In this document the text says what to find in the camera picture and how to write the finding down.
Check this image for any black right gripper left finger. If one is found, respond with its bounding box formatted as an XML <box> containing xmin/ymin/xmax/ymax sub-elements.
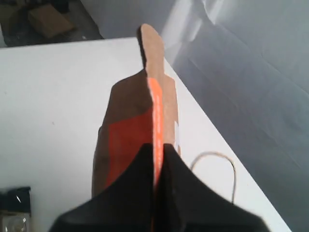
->
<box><xmin>50</xmin><ymin>144</ymin><xmax>153</xmax><ymax>232</ymax></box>

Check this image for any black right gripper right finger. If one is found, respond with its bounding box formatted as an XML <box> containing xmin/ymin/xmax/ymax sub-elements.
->
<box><xmin>154</xmin><ymin>144</ymin><xmax>268</xmax><ymax>232</ymax></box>

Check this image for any brown cardboard box orange label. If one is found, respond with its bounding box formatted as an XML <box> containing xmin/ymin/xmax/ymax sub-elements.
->
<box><xmin>90</xmin><ymin>23</ymin><xmax>182</xmax><ymax>199</ymax></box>

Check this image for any black clear packet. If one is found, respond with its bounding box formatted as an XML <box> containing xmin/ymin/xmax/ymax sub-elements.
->
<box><xmin>0</xmin><ymin>186</ymin><xmax>31</xmax><ymax>214</ymax></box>

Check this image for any clear plastic container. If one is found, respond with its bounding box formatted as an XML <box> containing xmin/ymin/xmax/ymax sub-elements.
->
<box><xmin>0</xmin><ymin>211</ymin><xmax>31</xmax><ymax>232</ymax></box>

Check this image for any brown paper bag handle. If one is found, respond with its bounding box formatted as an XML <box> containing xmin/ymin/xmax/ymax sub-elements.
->
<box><xmin>190</xmin><ymin>151</ymin><xmax>237</xmax><ymax>204</ymax></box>

